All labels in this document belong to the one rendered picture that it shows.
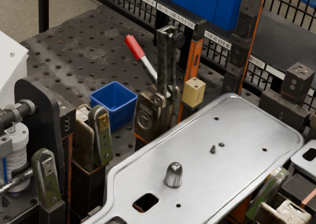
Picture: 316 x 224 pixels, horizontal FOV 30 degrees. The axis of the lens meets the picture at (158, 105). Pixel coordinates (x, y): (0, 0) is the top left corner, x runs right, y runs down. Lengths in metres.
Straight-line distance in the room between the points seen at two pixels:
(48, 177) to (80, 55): 0.96
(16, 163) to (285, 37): 0.81
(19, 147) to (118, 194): 0.20
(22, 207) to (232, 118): 0.49
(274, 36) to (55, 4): 2.23
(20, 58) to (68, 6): 2.09
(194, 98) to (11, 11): 2.38
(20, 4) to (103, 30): 1.56
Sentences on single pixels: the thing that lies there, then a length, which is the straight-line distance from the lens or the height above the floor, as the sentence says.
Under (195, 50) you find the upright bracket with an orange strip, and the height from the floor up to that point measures 1.13.
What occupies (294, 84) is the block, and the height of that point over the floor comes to 1.05.
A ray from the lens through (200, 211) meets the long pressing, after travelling 1.11.
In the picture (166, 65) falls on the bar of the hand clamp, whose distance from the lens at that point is 1.19.
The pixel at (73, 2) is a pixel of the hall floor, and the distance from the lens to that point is 3.65.
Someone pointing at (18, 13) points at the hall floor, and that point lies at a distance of 3.53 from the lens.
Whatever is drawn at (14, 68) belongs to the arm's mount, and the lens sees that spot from 1.53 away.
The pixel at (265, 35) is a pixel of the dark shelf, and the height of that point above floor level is 1.03.
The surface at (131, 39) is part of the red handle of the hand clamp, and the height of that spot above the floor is 1.15.
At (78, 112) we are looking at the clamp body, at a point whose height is 1.07.
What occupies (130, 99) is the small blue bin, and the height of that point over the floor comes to 0.77.
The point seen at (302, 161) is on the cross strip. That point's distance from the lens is 1.27.
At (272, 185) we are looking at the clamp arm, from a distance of 1.06.
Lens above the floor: 1.83
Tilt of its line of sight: 39 degrees down
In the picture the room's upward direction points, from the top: 8 degrees clockwise
